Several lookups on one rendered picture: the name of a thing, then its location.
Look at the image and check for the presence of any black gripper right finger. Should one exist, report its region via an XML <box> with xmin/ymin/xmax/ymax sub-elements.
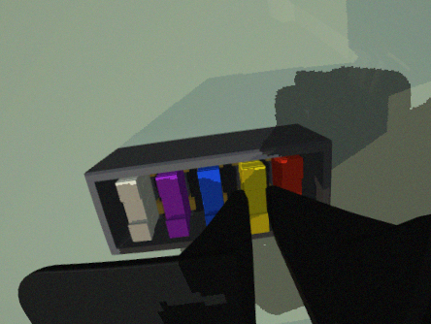
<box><xmin>266</xmin><ymin>185</ymin><xmax>431</xmax><ymax>324</ymax></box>

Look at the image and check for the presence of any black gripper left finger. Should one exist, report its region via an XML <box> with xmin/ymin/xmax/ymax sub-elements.
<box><xmin>18</xmin><ymin>189</ymin><xmax>255</xmax><ymax>324</ymax></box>

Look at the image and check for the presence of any blue fuse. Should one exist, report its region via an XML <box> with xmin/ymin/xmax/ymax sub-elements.
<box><xmin>196</xmin><ymin>166</ymin><xmax>223</xmax><ymax>226</ymax></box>

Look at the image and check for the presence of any yellow blade fuse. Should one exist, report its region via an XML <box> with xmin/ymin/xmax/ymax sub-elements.
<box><xmin>238</xmin><ymin>161</ymin><xmax>270</xmax><ymax>234</ymax></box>

